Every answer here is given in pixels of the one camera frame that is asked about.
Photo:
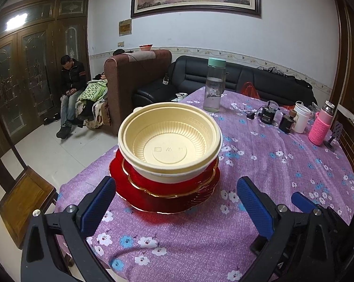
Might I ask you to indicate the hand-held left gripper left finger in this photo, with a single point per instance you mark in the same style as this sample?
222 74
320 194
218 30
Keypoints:
97 205

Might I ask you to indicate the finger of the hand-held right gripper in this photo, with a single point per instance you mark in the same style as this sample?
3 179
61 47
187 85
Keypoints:
301 201

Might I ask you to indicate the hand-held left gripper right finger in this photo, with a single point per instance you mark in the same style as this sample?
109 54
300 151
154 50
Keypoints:
253 208

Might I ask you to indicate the red gold-rimmed plate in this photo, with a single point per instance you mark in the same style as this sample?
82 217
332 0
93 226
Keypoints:
153 190

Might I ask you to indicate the white plastic bowl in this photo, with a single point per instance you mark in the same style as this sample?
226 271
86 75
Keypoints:
165 176

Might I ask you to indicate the cream plastic bowl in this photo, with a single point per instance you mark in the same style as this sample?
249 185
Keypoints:
165 141

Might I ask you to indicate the purple floral tablecloth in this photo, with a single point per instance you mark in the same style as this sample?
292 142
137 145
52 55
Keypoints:
282 167

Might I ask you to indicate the pink sleeved bottle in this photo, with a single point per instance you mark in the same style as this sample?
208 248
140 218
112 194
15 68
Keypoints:
319 129

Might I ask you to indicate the black phone stand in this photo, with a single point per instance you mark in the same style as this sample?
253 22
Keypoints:
335 135

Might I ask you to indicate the wooden chair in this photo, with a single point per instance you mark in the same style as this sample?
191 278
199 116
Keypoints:
21 194

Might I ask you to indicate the dark jar with brown lid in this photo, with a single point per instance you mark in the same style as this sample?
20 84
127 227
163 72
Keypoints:
287 123

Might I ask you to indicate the white cup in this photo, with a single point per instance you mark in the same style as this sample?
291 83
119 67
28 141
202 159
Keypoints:
301 120

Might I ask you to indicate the brown patterned blanket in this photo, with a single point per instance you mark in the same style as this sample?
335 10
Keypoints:
99 114

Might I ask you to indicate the black round device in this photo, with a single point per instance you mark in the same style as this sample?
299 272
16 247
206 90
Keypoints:
267 116

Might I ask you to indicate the black charger plug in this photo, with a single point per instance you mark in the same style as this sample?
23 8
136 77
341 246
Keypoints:
250 115

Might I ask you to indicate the black shoe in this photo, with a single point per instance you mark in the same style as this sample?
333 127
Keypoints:
49 121
57 116

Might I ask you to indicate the green patterned blanket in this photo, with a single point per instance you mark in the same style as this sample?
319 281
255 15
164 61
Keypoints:
92 91

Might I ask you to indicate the red plastic bag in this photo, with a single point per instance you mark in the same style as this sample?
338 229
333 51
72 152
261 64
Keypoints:
250 91

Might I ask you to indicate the dark cloth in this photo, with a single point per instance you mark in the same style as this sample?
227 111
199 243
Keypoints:
301 82

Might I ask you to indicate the clear bottle with green cap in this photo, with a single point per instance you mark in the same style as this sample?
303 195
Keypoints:
213 94

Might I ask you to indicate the brown armchair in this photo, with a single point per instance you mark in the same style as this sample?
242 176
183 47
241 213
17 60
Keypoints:
136 82

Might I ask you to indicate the black leather sofa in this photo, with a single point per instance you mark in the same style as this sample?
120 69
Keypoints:
191 73

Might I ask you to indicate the dark wooden glazed doors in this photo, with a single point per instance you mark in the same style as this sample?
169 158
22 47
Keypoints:
33 64

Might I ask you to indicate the red bowl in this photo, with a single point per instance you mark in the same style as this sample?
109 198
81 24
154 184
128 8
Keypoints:
146 47

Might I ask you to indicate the wooden door frame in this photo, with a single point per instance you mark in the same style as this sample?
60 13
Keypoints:
345 50

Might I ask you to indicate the wall socket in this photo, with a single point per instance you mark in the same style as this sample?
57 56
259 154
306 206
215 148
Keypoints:
121 43

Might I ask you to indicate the wall plaque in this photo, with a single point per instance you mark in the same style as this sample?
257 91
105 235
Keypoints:
125 27

